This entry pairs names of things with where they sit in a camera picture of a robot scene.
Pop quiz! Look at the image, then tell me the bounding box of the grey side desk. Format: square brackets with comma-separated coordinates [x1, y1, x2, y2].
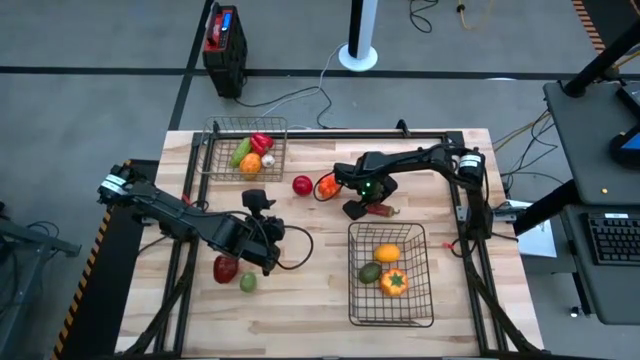
[543, 79, 640, 326]

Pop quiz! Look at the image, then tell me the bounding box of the red black tool case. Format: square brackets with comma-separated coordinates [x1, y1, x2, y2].
[201, 2, 249, 100]

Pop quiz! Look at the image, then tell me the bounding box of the black diagonal support bar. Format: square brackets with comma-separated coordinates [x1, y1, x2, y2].
[512, 178, 582, 237]

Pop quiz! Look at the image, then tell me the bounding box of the white floor cable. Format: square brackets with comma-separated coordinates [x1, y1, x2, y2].
[259, 43, 347, 119]

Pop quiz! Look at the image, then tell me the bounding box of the red bell pepper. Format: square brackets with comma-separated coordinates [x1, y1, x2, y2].
[249, 132, 276, 157]

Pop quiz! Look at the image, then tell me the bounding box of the round red tomato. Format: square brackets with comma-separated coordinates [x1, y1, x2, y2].
[291, 174, 315, 197]

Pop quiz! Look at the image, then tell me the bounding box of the black wire basket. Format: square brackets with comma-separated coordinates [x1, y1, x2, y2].
[347, 221, 435, 329]

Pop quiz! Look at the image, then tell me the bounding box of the grey wire basket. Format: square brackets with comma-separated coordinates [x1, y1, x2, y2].
[196, 115, 290, 184]

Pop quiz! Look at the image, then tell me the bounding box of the white paper sheet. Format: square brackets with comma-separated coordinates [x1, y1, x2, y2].
[514, 219, 559, 259]

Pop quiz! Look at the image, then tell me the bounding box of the black floor stand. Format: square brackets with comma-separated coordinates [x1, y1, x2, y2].
[0, 199, 83, 360]

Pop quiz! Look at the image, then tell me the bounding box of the yellow-orange bell pepper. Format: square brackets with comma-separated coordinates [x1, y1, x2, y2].
[238, 152, 263, 176]

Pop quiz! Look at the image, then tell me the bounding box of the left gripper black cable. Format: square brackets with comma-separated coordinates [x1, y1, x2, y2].
[276, 223, 316, 272]

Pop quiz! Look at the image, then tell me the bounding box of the black device blue screen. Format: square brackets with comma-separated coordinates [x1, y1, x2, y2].
[608, 122, 640, 170]

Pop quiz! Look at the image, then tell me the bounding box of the dark green avocado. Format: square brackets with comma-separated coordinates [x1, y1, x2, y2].
[358, 261, 384, 285]

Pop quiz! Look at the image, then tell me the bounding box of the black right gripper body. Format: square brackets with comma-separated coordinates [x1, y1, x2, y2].
[333, 166, 400, 204]

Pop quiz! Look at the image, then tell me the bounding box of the green lime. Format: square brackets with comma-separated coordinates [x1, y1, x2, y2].
[238, 271, 259, 295]

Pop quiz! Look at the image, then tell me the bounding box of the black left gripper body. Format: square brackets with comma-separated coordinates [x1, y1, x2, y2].
[248, 212, 288, 275]

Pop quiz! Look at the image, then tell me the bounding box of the white black pole stand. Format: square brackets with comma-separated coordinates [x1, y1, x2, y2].
[337, 0, 380, 73]

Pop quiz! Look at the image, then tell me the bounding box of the black yellow striped mat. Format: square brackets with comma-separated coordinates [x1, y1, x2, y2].
[571, 0, 640, 55]
[49, 158, 161, 360]

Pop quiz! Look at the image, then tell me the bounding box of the black monitor pole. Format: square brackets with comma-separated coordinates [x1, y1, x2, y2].
[563, 18, 640, 99]

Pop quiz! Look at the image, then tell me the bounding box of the orange persimmon green calyx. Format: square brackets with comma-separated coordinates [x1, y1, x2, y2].
[378, 268, 410, 298]

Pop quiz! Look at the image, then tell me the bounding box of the dark red apple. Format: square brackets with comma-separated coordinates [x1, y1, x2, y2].
[212, 254, 240, 285]

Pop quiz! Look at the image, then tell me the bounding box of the black floor cable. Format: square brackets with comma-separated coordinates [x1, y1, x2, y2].
[233, 85, 335, 130]
[408, 0, 440, 35]

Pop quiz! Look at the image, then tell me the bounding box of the black keyboard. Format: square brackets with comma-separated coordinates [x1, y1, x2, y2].
[585, 212, 640, 266]

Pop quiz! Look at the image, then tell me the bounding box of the orange ribbed pumpkin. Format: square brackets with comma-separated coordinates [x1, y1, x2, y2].
[317, 173, 342, 200]

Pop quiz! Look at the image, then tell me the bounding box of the red chili pepper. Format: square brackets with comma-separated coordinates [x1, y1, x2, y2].
[366, 202, 401, 218]

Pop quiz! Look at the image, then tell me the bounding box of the yellow cable black plug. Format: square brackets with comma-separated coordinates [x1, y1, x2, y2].
[455, 0, 497, 30]

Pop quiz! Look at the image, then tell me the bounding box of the green ridged gourd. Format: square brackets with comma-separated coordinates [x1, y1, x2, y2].
[229, 137, 253, 169]

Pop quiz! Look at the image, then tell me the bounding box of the yellow lemon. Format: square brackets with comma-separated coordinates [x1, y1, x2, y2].
[373, 243, 402, 264]

